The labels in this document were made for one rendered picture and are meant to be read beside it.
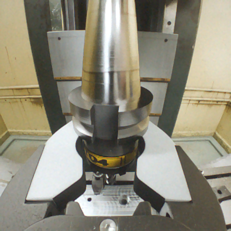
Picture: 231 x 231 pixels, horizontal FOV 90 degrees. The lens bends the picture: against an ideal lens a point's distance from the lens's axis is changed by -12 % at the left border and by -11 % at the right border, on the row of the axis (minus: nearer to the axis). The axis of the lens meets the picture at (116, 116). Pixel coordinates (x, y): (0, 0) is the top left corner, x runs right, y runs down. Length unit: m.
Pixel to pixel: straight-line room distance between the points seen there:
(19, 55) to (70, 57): 0.64
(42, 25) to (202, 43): 0.95
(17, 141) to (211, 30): 1.80
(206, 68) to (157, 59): 0.66
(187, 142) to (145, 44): 1.03
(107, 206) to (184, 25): 0.68
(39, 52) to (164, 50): 0.50
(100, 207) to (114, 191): 0.06
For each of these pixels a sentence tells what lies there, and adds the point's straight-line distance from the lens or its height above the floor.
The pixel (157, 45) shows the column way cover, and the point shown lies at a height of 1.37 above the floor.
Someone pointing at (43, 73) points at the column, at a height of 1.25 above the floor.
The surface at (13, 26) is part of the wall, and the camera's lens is 1.14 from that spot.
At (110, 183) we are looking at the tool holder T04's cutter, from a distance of 0.17.
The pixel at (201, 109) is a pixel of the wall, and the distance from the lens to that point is 1.28.
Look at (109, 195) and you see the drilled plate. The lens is 0.43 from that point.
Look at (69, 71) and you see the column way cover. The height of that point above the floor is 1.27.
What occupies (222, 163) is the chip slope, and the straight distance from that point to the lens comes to 1.09.
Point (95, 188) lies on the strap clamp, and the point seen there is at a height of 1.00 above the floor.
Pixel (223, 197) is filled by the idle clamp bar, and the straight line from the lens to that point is 0.57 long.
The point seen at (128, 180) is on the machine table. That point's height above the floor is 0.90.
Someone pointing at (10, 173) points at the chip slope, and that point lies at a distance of 1.04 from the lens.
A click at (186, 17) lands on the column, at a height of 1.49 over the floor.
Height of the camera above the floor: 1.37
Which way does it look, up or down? 30 degrees down
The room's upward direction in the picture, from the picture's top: 1 degrees clockwise
